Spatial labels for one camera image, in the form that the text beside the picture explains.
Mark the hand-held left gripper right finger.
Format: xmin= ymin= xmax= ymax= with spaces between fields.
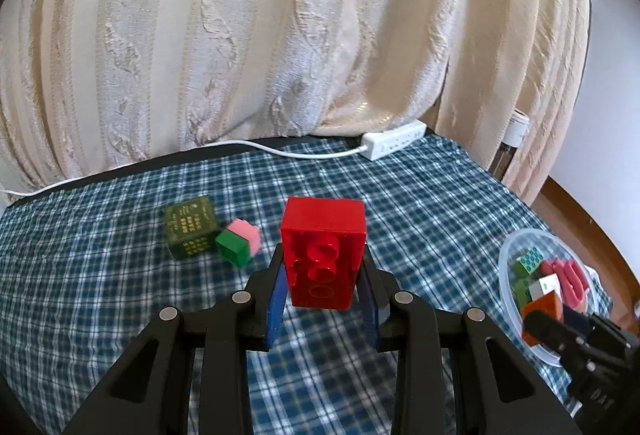
xmin=356 ymin=250 xmax=583 ymax=435

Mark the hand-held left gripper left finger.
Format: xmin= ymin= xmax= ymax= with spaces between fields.
xmin=62 ymin=242 xmax=291 ymax=435

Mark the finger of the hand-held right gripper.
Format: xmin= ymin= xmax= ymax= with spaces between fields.
xmin=561 ymin=306 xmax=596 ymax=337
xmin=522 ymin=310 xmax=581 ymax=358

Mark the orange building block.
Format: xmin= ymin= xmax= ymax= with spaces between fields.
xmin=521 ymin=292 xmax=565 ymax=347

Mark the clear plastic container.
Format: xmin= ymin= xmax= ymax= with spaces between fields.
xmin=498 ymin=227 xmax=613 ymax=368

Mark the pink round-stud block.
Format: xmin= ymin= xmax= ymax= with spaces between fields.
xmin=542 ymin=260 xmax=590 ymax=313

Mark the green block with blue circles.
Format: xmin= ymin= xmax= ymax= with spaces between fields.
xmin=514 ymin=247 xmax=546 ymax=278

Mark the red building block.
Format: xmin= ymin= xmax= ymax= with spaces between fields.
xmin=280 ymin=197 xmax=368 ymax=311

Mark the green building block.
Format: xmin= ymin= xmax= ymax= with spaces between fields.
xmin=215 ymin=231 xmax=251 ymax=270
xmin=512 ymin=279 xmax=537 ymax=311

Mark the white building block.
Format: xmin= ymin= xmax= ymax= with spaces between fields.
xmin=531 ymin=274 xmax=562 ymax=302

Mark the pink building block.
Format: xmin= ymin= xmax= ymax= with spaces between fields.
xmin=225 ymin=218 xmax=263 ymax=258

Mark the dark green printed cube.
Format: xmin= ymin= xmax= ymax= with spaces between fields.
xmin=165 ymin=196 xmax=221 ymax=261

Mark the blue plaid blanket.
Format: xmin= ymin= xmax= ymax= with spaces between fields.
xmin=0 ymin=132 xmax=613 ymax=435

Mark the white power strip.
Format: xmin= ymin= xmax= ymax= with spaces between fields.
xmin=361 ymin=119 xmax=427 ymax=162

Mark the clear bottle with white cap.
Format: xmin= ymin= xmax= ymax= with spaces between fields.
xmin=492 ymin=109 xmax=532 ymax=176

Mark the beige patterned curtain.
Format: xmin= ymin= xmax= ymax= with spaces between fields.
xmin=0 ymin=0 xmax=591 ymax=206

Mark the white power strip cable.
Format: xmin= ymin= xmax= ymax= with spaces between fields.
xmin=0 ymin=140 xmax=368 ymax=196

